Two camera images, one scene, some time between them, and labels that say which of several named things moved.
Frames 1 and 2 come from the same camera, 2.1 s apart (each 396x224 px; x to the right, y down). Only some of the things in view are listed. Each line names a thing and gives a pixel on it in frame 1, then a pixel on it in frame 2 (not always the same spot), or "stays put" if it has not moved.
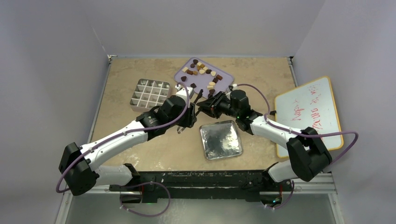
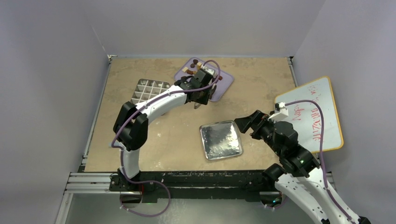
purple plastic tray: (197, 74) stays put
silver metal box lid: (221, 139) stays put
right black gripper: (211, 106) to (255, 122)
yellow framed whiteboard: (311, 106) stays put
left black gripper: (190, 118) to (204, 100)
